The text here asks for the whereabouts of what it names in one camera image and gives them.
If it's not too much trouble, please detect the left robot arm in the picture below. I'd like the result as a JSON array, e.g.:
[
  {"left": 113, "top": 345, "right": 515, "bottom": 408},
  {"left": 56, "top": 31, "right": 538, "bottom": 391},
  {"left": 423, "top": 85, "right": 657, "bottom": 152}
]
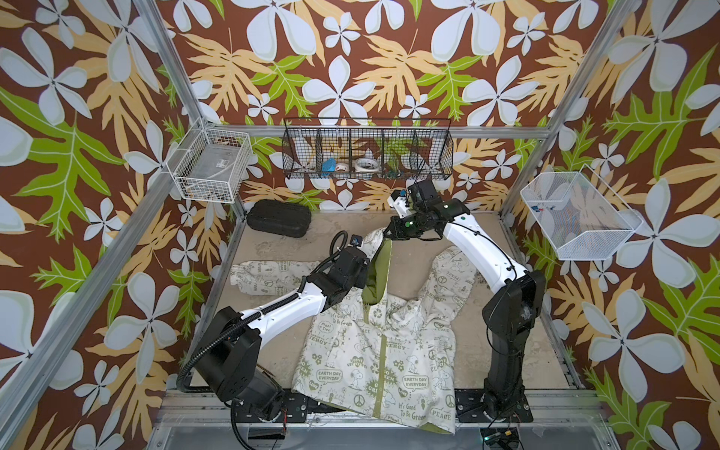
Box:
[{"left": 177, "top": 246, "right": 369, "bottom": 421}]

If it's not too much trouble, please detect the white tape roll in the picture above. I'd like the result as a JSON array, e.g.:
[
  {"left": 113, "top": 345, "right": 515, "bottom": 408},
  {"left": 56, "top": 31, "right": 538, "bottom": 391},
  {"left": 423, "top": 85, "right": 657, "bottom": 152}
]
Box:
[{"left": 354, "top": 157, "right": 381, "bottom": 174}]

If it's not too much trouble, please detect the small green circuit board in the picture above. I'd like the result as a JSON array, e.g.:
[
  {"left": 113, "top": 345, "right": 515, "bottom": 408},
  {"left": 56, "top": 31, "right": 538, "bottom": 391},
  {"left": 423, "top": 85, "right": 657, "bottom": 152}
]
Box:
[{"left": 481, "top": 429, "right": 521, "bottom": 450}]

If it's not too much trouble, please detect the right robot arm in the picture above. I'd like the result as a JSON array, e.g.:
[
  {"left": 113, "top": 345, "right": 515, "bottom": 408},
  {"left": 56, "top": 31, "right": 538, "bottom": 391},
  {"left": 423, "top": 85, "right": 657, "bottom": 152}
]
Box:
[{"left": 384, "top": 190, "right": 547, "bottom": 422}]

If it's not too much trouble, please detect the white mesh basket right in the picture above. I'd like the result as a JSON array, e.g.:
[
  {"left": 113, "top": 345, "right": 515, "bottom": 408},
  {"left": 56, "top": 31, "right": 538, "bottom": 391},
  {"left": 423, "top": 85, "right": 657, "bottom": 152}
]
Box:
[{"left": 520, "top": 165, "right": 644, "bottom": 262}]

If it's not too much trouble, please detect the black zippered case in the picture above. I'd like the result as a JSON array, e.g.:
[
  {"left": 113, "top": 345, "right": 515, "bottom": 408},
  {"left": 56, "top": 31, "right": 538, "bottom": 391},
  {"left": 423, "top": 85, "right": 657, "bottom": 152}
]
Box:
[{"left": 247, "top": 199, "right": 311, "bottom": 238}]

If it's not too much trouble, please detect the blue object in basket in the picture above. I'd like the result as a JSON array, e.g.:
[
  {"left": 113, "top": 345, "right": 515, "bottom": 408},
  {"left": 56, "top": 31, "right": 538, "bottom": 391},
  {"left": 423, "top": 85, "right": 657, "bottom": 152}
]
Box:
[{"left": 321, "top": 157, "right": 337, "bottom": 174}]

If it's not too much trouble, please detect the black wire basket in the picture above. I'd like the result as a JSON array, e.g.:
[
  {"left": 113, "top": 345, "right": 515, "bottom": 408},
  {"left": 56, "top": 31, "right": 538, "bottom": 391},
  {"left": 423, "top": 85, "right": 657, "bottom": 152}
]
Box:
[{"left": 281, "top": 117, "right": 454, "bottom": 180}]

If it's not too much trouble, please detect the white wire basket left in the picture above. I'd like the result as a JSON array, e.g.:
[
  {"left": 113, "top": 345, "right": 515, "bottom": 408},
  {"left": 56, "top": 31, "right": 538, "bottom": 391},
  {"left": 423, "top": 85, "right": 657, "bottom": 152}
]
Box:
[{"left": 168, "top": 127, "right": 254, "bottom": 204}]

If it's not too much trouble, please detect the white green printed jacket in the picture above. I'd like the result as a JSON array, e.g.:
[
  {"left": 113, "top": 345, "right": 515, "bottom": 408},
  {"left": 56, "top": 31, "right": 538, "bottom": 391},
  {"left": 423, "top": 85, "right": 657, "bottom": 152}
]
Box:
[{"left": 227, "top": 227, "right": 479, "bottom": 435}]

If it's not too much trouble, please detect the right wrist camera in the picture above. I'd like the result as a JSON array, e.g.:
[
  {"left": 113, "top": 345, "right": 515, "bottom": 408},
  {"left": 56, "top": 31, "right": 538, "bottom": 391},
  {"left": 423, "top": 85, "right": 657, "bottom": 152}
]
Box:
[{"left": 387, "top": 180, "right": 443, "bottom": 218}]

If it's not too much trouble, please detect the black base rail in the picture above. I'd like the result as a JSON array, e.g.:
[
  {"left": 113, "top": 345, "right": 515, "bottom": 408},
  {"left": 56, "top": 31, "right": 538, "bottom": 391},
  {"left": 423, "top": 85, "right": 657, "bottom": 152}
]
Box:
[{"left": 228, "top": 389, "right": 534, "bottom": 424}]

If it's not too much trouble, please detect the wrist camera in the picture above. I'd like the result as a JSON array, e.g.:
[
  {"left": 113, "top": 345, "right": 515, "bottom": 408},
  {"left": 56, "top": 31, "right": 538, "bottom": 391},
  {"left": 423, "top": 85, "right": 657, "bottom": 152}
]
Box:
[
  {"left": 387, "top": 180, "right": 443, "bottom": 218},
  {"left": 349, "top": 234, "right": 364, "bottom": 249}
]

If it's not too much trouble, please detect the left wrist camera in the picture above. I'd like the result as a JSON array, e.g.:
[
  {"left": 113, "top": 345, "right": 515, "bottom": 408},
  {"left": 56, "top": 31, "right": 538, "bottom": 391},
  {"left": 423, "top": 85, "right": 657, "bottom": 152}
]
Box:
[{"left": 349, "top": 234, "right": 364, "bottom": 249}]

